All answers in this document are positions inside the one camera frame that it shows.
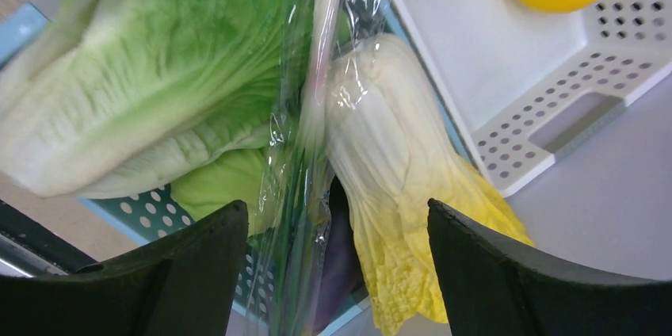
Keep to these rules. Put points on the yellow leaf napa cabbage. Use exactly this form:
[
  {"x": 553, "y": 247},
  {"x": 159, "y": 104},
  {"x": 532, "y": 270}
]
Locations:
[{"x": 387, "y": 144}]

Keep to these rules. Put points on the round green cabbage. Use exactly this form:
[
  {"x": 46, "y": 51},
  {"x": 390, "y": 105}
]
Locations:
[{"x": 235, "y": 175}]

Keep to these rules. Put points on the green onion bundle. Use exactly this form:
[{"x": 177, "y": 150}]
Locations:
[{"x": 296, "y": 183}]

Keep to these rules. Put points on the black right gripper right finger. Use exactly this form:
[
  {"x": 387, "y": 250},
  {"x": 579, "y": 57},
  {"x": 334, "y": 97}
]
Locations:
[{"x": 492, "y": 284}]

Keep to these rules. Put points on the white plastic basket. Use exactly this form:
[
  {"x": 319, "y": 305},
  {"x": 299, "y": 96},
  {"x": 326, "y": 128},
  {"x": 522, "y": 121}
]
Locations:
[{"x": 504, "y": 71}]

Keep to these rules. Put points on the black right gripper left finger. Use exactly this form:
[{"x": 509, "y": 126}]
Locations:
[{"x": 181, "y": 284}]

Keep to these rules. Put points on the blue plastic basket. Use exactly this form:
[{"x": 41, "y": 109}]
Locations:
[{"x": 144, "y": 217}]

